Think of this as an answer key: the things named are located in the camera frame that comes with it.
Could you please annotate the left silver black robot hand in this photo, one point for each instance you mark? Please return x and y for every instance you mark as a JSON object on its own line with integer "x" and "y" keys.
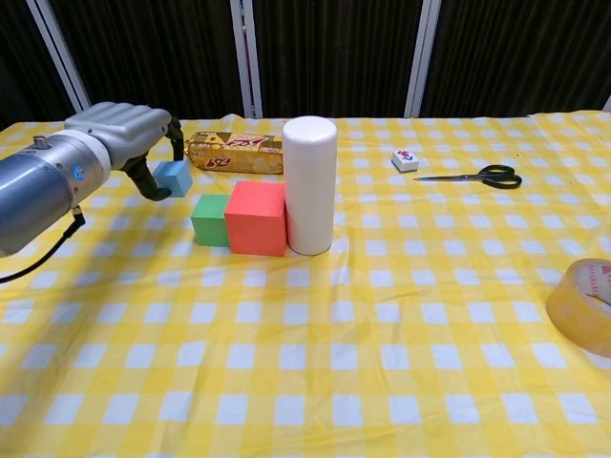
{"x": 124, "y": 131}

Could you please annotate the small blue cube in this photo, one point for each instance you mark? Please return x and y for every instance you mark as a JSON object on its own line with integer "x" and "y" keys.
{"x": 179, "y": 179}

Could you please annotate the green cube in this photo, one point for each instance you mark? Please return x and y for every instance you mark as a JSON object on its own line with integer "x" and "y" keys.
{"x": 210, "y": 224}

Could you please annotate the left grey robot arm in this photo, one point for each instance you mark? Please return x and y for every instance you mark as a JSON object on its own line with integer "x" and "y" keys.
{"x": 28, "y": 191}

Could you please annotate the yellow white checkered tablecloth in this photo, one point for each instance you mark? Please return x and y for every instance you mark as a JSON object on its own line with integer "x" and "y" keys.
{"x": 334, "y": 358}

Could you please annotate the gold snack packet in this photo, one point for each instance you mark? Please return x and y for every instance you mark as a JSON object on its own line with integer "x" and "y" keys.
{"x": 229, "y": 152}

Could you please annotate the large red cube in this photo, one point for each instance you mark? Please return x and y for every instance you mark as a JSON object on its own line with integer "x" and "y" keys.
{"x": 255, "y": 219}

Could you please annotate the white cylindrical bottle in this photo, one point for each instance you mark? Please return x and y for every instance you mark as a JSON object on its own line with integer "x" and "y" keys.
{"x": 310, "y": 191}

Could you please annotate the black curtain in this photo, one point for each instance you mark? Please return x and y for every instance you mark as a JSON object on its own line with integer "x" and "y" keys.
{"x": 334, "y": 47}

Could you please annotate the white mahjong tile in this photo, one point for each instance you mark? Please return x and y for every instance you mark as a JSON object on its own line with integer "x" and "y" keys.
{"x": 405, "y": 162}

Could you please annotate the clear packing tape roll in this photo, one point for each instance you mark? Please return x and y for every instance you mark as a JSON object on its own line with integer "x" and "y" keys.
{"x": 563, "y": 310}

